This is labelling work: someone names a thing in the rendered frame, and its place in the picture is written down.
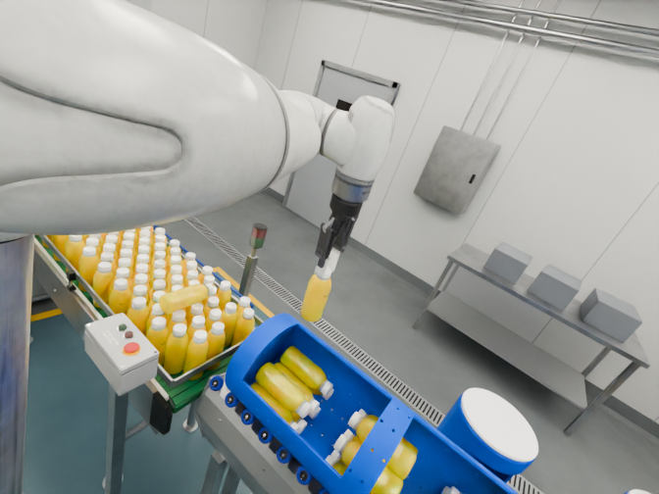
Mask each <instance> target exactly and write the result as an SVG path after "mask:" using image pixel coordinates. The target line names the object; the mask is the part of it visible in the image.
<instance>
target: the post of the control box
mask: <svg viewBox="0 0 659 494"><path fill-rule="evenodd" d="M127 402H128V392H127V393H125V394H123V395H121V396H119V395H118V393H117V392H116V391H115V389H114V388H113V387H112V385H111V384H110V383H109V404H108V428H107V453H106V477H105V494H121V489H122V477H123V464H124V451H125V440H126V427H127Z"/></svg>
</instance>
